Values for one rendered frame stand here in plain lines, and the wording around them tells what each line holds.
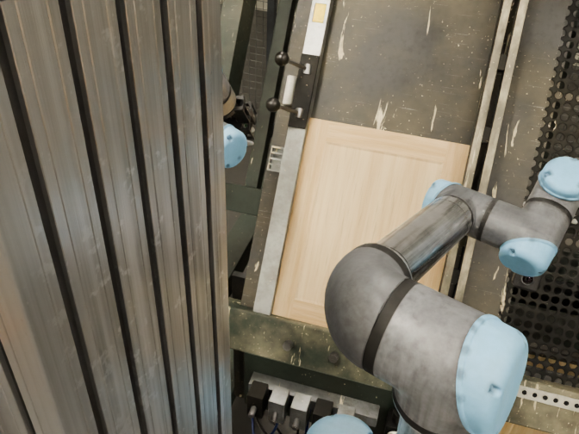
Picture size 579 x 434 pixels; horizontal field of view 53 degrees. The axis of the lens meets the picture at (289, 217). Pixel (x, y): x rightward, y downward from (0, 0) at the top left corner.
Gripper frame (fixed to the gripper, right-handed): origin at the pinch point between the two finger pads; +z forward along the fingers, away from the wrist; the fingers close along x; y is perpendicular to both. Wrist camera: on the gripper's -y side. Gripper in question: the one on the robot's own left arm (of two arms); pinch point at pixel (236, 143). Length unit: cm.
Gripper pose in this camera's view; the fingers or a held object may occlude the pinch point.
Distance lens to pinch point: 147.8
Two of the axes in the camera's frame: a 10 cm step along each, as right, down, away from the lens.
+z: 1.9, 3.2, 9.3
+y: 9.8, -0.1, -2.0
